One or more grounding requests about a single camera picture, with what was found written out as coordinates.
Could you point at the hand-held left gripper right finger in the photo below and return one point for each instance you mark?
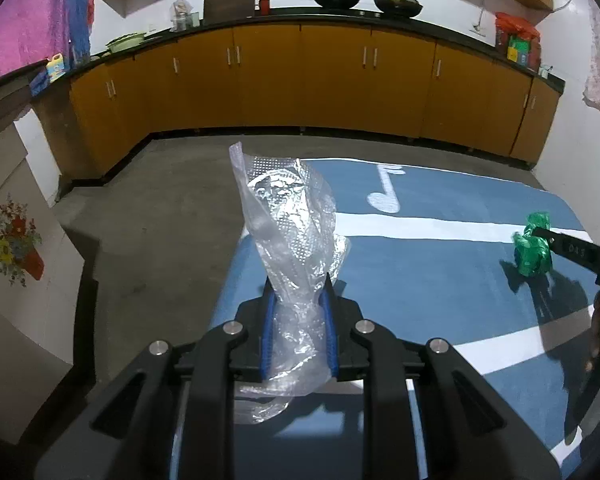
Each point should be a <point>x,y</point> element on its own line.
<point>331,340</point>

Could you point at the yellow detergent bottle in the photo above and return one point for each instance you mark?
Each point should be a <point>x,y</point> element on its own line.
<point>56,67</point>

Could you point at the dark green plastic bag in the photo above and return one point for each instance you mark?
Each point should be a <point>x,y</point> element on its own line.
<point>530,255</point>

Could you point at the green packet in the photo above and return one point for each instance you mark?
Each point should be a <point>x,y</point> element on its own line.
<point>517,51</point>

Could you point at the blue cloth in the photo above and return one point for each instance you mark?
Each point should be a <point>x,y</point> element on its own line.
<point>80,20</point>

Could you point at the green basin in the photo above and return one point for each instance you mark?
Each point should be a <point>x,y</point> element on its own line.
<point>124,43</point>

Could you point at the dark cutting board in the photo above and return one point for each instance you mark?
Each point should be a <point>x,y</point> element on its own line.
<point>229,5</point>

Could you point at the clear bubble wrap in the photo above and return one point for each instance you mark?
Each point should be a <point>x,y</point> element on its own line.
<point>285,220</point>

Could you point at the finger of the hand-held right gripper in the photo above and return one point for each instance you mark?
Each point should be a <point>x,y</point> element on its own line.
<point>580,252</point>

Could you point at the glass jar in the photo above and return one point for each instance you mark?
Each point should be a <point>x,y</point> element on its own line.
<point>184,17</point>

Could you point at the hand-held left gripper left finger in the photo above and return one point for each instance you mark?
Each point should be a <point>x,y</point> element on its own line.
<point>266,340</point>

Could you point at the small metal cup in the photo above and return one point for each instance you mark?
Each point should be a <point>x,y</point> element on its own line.
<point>544,73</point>

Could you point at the red plastic bag of goods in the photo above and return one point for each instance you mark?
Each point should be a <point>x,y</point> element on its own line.
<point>517,25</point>

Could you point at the wooden base cabinets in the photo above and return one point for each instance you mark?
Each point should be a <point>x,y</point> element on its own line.
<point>330,75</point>

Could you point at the pink purple cloth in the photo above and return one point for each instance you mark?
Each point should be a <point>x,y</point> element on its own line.
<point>25,20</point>

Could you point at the white cabinet with flower sticker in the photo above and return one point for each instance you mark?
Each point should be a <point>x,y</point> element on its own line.
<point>25,335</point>

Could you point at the red bottle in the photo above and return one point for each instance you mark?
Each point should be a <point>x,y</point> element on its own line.
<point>264,6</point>

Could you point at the black countertop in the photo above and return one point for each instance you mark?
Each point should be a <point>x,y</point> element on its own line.
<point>455,30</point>

